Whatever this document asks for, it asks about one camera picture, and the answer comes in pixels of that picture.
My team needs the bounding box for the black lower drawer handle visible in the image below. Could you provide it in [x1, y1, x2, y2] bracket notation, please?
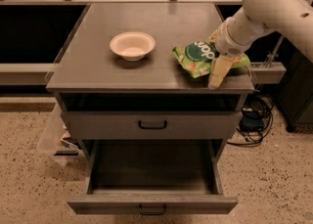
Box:
[139, 204, 167, 216]

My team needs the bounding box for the black upper drawer handle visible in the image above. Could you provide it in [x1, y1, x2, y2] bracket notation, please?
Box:
[138, 120, 167, 130]

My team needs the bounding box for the grey drawer cabinet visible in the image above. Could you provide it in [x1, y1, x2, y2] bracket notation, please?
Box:
[47, 3, 253, 155]

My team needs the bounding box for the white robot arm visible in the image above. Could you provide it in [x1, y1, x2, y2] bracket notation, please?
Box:
[208, 0, 313, 89]

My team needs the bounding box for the clear plastic storage bin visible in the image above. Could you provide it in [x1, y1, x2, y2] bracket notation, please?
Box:
[37, 105, 86, 166]

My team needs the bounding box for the black drawer handle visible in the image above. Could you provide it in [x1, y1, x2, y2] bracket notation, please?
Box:
[138, 120, 167, 130]
[139, 204, 167, 216]

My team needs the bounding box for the white paper bowl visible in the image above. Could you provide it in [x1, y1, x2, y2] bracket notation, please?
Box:
[110, 31, 156, 62]

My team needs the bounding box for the black cable bundle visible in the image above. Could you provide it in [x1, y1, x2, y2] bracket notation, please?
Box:
[226, 92, 275, 148]

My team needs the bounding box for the dark cabinet at right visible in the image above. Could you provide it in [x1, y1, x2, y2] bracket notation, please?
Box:
[277, 51, 313, 132]

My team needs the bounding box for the closed grey upper drawer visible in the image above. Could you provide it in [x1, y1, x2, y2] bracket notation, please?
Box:
[62, 112, 242, 140]

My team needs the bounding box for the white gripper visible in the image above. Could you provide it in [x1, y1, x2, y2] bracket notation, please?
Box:
[206, 17, 261, 90]

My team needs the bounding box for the open grey lower drawer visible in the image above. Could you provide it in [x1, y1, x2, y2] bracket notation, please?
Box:
[67, 140, 238, 214]

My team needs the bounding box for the green rice chip bag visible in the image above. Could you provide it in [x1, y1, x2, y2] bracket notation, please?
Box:
[172, 41, 250, 78]

